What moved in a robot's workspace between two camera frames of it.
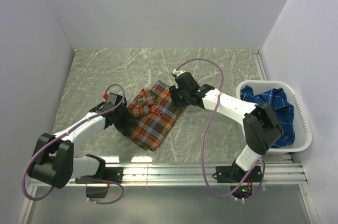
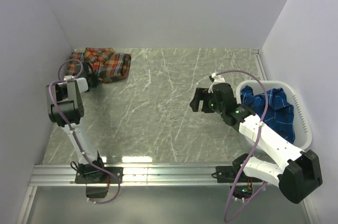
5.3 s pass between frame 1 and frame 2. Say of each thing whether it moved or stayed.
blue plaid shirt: stayed
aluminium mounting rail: stayed
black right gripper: moved
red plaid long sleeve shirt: moved
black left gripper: moved
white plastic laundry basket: stayed
